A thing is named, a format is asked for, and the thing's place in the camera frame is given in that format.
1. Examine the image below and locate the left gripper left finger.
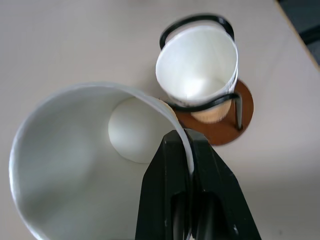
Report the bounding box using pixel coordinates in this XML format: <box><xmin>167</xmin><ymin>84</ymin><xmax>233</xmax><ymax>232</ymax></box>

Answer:
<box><xmin>134</xmin><ymin>128</ymin><xmax>194</xmax><ymax>240</ymax></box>

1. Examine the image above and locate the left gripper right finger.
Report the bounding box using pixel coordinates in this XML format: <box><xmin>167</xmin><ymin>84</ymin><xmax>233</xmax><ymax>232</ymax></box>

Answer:
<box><xmin>185</xmin><ymin>128</ymin><xmax>262</xmax><ymax>240</ymax></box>

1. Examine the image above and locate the white and tan paper cup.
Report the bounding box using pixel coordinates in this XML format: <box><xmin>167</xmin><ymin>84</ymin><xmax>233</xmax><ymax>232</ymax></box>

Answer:
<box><xmin>154</xmin><ymin>24</ymin><xmax>239</xmax><ymax>125</ymax></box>
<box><xmin>8</xmin><ymin>81</ymin><xmax>195</xmax><ymax>240</ymax></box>

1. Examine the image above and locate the black wire cup rack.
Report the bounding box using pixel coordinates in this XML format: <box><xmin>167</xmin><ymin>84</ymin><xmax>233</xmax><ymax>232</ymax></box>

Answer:
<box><xmin>158</xmin><ymin>13</ymin><xmax>255</xmax><ymax>148</ymax></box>

